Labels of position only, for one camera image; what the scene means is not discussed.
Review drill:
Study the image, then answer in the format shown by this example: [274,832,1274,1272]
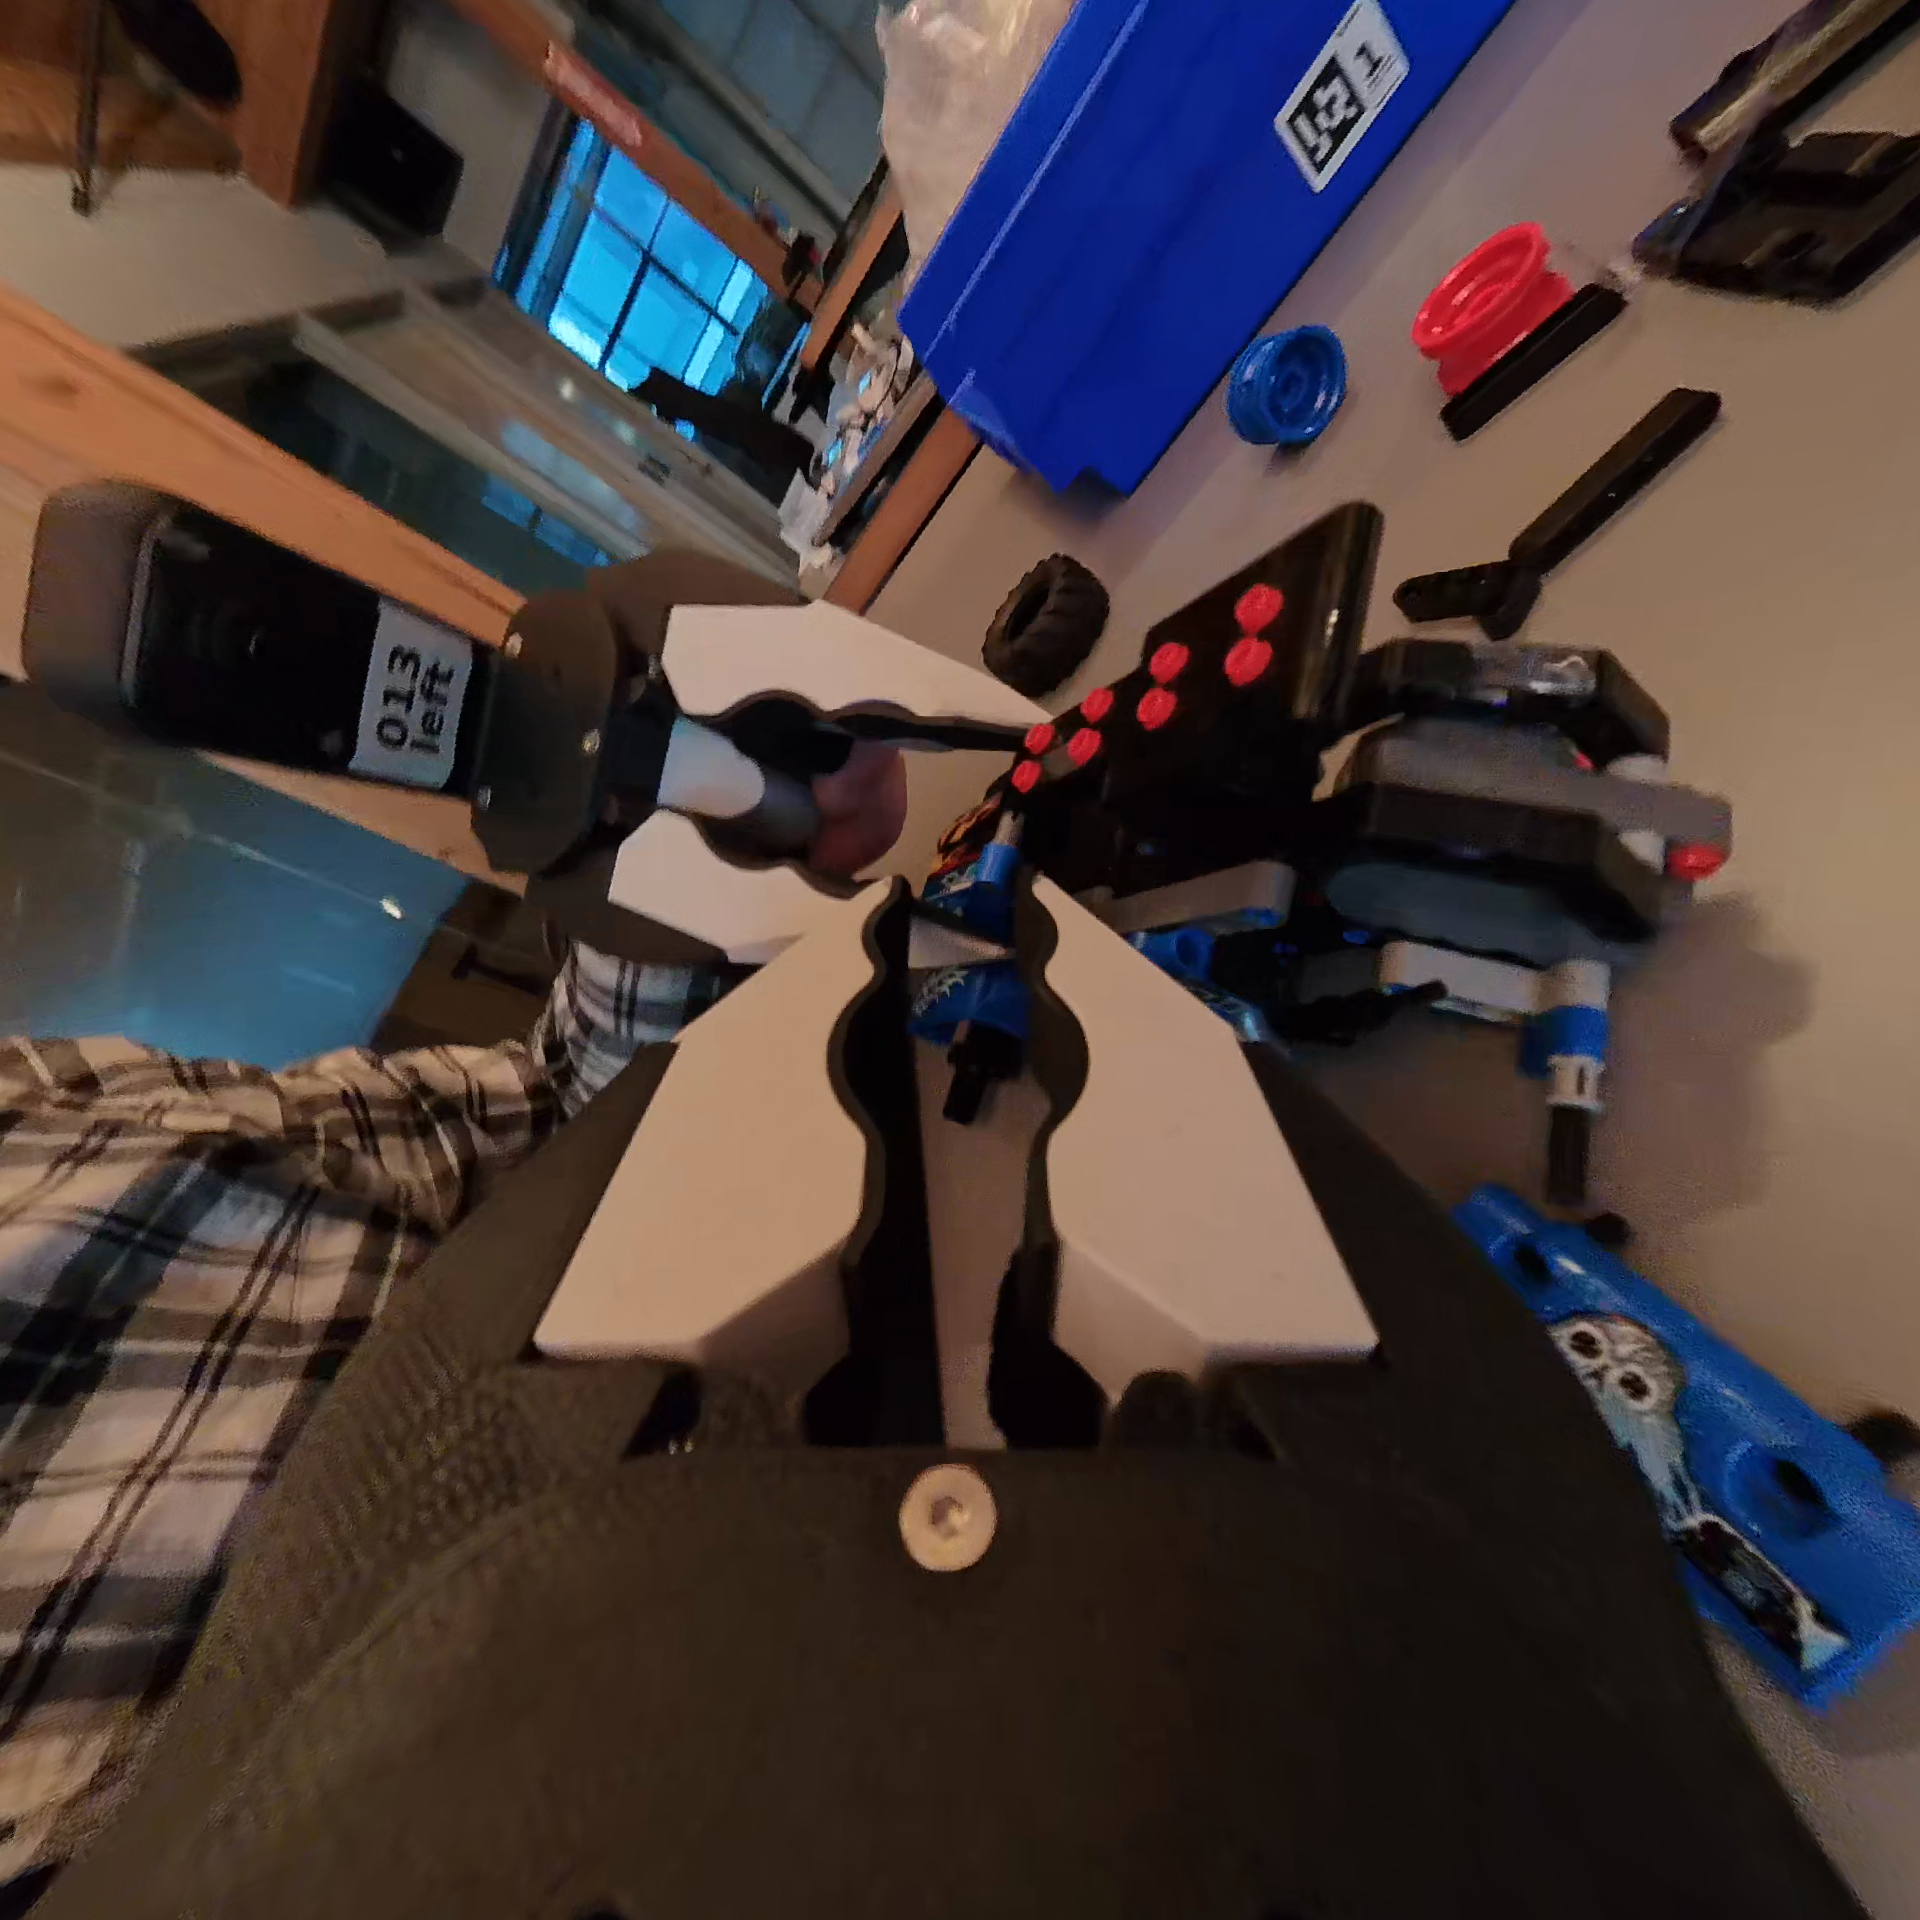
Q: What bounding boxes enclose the black block with red pins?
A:
[1005,504,1383,873]

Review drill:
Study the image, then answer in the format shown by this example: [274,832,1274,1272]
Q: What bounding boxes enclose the blue storage bin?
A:
[896,0,1517,496]

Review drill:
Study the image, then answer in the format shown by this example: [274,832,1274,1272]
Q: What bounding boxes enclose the person's plaid shirt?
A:
[0,1037,496,1863]

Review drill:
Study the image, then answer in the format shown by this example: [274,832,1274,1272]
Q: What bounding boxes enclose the person's left forearm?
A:
[352,938,719,1203]

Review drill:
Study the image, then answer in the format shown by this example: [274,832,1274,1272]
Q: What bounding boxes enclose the black beam with holes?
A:
[1667,0,1920,161]

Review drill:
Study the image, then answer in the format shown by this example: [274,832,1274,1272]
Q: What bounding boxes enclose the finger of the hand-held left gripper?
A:
[603,808,903,968]
[654,600,1056,750]

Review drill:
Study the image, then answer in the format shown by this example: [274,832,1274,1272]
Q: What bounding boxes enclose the blue wheel rim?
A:
[1226,325,1347,448]

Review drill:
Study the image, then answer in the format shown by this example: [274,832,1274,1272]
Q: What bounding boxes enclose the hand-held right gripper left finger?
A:
[531,879,917,1450]

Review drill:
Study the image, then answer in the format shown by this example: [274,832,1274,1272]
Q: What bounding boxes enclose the person's left hand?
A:
[808,743,910,881]

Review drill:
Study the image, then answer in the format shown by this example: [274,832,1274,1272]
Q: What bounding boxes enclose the neighbouring grey table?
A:
[786,195,985,609]

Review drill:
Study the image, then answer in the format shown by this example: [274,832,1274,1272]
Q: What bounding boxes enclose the red wheel rim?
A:
[1409,222,1577,400]

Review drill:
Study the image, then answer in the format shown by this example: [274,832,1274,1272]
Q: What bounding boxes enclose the blue printed curved panel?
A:
[1447,1183,1920,1713]

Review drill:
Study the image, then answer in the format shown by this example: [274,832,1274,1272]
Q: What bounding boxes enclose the short black beam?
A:
[1505,387,1722,579]

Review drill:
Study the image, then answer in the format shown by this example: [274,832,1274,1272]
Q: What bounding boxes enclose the clear plastic bag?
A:
[872,0,1081,203]

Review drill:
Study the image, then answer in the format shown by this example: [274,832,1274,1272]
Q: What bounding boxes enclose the black rubber tyre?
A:
[983,557,1112,681]

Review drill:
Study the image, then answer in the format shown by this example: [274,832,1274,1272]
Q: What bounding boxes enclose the black frame piece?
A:
[1634,129,1920,302]

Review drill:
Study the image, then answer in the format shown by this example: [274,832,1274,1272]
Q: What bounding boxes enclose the flat black beam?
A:
[1440,281,1630,441]

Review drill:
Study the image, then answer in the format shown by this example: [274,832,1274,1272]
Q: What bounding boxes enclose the grey desk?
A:
[861,0,1920,1920]

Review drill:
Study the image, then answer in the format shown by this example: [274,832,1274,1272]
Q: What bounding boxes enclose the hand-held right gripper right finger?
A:
[983,867,1378,1450]

